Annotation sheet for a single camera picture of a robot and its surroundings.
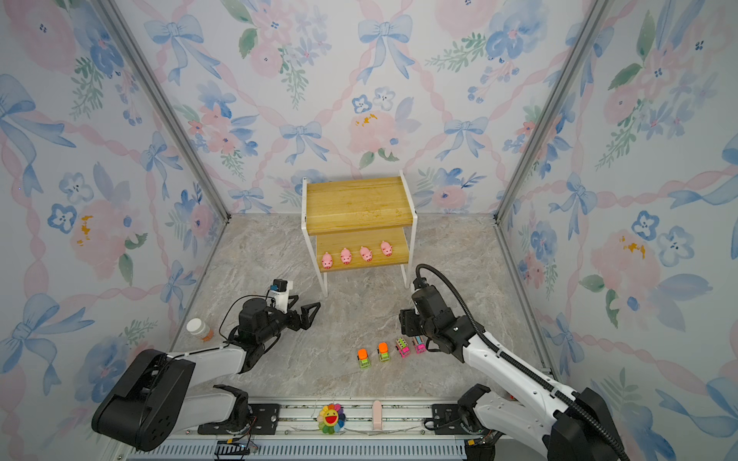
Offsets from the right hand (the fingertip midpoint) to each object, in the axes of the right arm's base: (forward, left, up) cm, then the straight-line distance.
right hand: (408, 313), depth 83 cm
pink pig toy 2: (+14, +18, +9) cm, 24 cm away
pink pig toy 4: (+17, +6, +8) cm, 20 cm away
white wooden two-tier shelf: (+13, +14, +23) cm, 30 cm away
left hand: (+5, +30, -1) cm, 30 cm away
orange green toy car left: (-10, +13, -7) cm, 18 cm away
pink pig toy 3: (+15, +12, +9) cm, 21 cm away
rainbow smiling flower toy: (-26, +20, -8) cm, 34 cm away
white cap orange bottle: (-5, +60, -1) cm, 60 cm away
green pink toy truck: (-7, +2, -7) cm, 10 cm away
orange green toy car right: (-8, +7, -7) cm, 13 cm away
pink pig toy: (+12, +24, +9) cm, 28 cm away
